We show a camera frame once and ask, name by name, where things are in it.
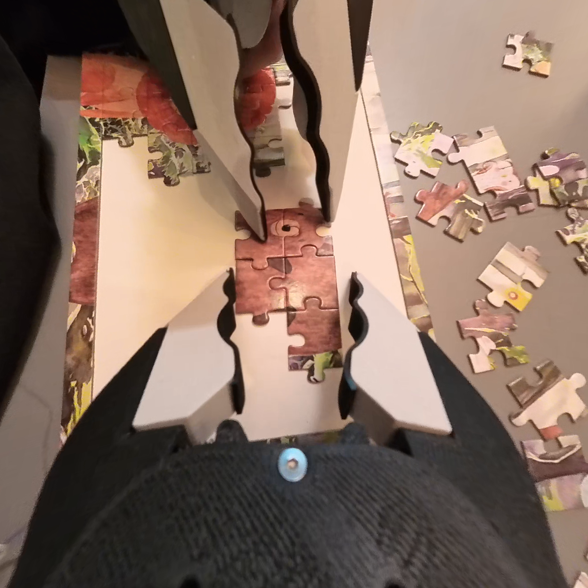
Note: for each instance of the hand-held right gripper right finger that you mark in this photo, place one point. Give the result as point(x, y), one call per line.
point(399, 376)

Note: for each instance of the assembled lion puzzle section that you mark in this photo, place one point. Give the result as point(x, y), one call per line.
point(115, 82)

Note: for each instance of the person in black jacket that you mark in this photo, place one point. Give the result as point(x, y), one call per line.
point(23, 183)

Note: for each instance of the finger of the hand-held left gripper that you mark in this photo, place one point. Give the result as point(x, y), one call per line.
point(206, 69)
point(340, 69)

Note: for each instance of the joined bear face puzzle pieces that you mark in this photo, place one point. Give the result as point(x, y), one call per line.
point(298, 239)

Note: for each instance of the person's left hand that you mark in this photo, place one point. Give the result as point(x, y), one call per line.
point(275, 46)

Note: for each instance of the assembled grey puzzle section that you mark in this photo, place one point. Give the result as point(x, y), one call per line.
point(268, 147)

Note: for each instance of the scattered loose puzzle pieces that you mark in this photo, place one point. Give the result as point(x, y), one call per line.
point(510, 271)

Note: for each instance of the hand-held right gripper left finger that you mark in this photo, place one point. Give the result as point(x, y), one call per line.
point(188, 367)

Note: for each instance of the printed frame puzzle tray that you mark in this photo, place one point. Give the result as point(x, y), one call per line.
point(151, 252)

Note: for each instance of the brown and green puzzle piece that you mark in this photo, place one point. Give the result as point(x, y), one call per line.
point(317, 330)

